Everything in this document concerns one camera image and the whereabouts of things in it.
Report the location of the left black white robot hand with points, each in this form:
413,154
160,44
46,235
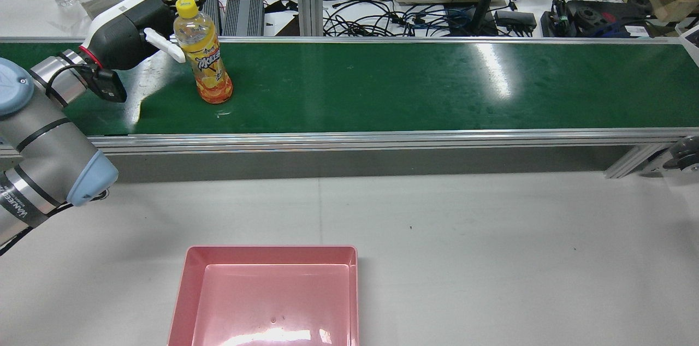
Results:
123,35

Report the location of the green belt conveyor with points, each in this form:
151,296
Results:
409,89

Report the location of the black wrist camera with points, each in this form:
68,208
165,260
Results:
109,87

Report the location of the black round metal part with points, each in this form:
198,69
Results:
595,13

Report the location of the white conveyor control box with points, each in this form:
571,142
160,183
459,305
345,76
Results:
691,43

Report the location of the black flat metal bracket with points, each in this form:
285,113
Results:
278,6

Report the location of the pink plastic basket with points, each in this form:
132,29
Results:
273,302

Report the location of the yellow orange drink bottle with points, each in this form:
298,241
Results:
210,62

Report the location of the left UR5e robot arm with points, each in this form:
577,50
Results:
49,144

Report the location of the finned metal power supply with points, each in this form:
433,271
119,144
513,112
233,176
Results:
246,16
213,13

